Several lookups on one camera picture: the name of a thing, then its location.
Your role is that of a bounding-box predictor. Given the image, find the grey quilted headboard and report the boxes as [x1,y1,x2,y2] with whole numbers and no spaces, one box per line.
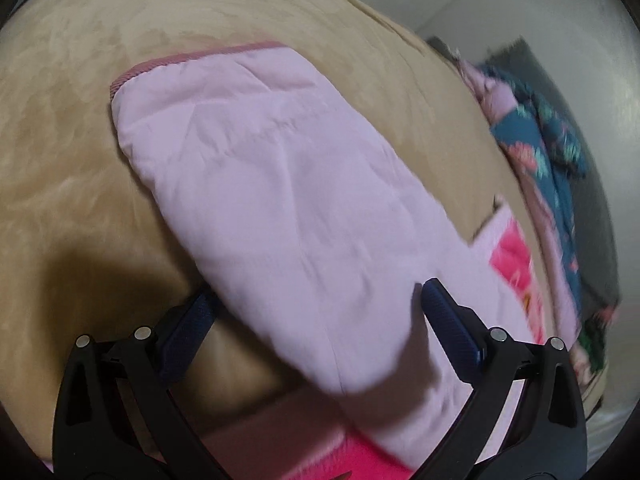
[487,37,621,311]

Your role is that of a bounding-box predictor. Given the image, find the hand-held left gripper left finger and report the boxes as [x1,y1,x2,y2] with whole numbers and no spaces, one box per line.
[52,290,221,480]

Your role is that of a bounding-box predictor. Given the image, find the teal floral quilt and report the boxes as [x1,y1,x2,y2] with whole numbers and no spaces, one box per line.
[457,57,621,361]

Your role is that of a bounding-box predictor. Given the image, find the light pink padded jacket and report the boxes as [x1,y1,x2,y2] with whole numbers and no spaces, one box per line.
[110,41,536,466]

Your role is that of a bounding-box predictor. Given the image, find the beige bed cover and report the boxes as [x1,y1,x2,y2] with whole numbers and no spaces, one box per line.
[0,0,601,471]

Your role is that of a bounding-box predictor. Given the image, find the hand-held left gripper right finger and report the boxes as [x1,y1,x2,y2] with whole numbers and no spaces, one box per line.
[415,277,588,480]

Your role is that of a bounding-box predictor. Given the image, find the pink printed blanket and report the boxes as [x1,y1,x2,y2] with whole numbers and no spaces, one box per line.
[200,200,551,480]

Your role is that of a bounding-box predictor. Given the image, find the pile of folded clothes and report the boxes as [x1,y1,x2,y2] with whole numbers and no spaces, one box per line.
[574,305,622,403]

